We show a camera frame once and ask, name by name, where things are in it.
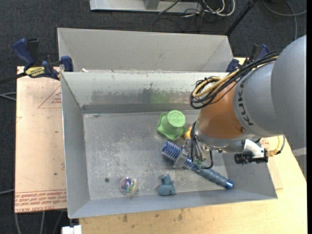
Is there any clear ball with coloured core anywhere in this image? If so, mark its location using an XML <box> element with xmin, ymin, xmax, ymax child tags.
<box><xmin>119</xmin><ymin>175</ymin><xmax>137</xmax><ymax>195</ymax></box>

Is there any green plastic cup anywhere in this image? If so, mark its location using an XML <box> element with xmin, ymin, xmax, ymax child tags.
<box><xmin>156</xmin><ymin>110</ymin><xmax>187</xmax><ymax>141</ymax></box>

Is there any brown cardboard board, red print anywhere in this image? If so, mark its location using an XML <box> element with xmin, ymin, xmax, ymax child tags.
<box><xmin>14</xmin><ymin>66</ymin><xmax>68</xmax><ymax>214</ymax></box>

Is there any blue ribbed tool with handle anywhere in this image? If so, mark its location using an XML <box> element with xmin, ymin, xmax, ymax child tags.
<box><xmin>161</xmin><ymin>141</ymin><xmax>234</xmax><ymax>190</ymax></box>

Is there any black cylinder on white bracket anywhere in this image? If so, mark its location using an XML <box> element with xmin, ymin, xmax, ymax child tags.
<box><xmin>234</xmin><ymin>139</ymin><xmax>269</xmax><ymax>165</ymax></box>

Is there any blue-grey toy animal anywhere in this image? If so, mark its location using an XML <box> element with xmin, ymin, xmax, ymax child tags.
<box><xmin>158</xmin><ymin>174</ymin><xmax>176</xmax><ymax>196</ymax></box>

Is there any grey metal bin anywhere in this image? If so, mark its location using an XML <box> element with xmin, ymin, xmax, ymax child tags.
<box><xmin>57</xmin><ymin>27</ymin><xmax>278</xmax><ymax>219</ymax></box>

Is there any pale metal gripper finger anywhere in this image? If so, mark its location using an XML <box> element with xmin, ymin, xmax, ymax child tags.
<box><xmin>180</xmin><ymin>142</ymin><xmax>192</xmax><ymax>156</ymax></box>
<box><xmin>172</xmin><ymin>154</ymin><xmax>190</xmax><ymax>170</ymax></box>

